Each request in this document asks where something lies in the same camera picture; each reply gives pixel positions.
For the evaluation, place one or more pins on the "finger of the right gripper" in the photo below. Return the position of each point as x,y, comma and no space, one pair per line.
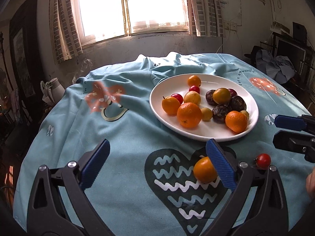
301,123
295,142

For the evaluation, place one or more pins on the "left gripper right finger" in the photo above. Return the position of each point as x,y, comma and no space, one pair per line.
257,204

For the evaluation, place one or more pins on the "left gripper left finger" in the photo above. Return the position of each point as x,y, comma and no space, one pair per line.
47,214

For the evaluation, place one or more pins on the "red tomato with stem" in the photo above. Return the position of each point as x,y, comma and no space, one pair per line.
263,161

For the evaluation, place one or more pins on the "small orange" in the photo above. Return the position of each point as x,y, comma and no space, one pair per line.
204,171

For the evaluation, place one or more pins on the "dark wrinkled passion fruit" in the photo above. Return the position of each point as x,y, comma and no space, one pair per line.
237,103

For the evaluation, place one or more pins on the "small yellow fruit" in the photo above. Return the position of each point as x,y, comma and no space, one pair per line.
206,114

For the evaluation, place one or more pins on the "large mandarin orange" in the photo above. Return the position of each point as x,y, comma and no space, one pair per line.
189,115

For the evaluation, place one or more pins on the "red cherry tomato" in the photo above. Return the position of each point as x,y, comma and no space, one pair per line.
178,97
195,89

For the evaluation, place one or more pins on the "yellow orange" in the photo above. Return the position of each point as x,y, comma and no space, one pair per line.
192,97

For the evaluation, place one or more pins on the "orange fruit pair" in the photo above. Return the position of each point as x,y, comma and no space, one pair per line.
170,105
194,80

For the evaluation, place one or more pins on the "person's right hand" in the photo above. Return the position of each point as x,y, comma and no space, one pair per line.
310,184

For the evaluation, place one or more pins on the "grey cloth pile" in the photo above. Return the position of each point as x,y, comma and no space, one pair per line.
278,68

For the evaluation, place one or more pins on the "light blue patterned tablecloth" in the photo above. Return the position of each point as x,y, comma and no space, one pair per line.
146,186

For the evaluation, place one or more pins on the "right checkered curtain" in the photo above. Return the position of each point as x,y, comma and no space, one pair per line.
205,18

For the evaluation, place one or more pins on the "checkered curtain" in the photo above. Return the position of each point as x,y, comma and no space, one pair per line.
64,34
205,18

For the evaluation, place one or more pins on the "dark framed picture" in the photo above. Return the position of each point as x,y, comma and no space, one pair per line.
24,50

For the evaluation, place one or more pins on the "left checkered curtain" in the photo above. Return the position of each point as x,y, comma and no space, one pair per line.
64,34

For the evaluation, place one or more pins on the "window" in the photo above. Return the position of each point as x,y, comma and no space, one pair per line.
99,20

